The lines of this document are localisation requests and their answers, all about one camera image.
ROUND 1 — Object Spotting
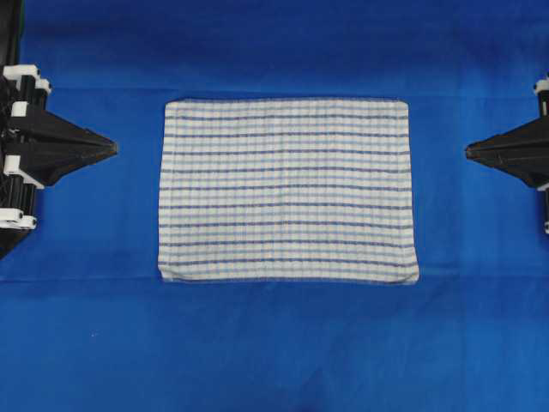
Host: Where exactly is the white blue striped towel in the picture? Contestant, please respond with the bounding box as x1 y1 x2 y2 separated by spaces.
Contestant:
158 97 419 284

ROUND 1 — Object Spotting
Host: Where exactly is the blue table cloth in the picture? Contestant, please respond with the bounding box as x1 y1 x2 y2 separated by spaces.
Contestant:
1 1 548 411

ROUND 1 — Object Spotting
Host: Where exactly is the black frame post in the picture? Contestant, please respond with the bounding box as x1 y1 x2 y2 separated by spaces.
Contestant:
0 0 25 66

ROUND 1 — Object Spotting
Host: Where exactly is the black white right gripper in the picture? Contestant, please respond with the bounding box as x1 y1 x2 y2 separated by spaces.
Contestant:
466 75 548 234

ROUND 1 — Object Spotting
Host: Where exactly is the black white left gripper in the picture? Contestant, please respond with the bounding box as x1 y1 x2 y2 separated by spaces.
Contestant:
1 64 118 228

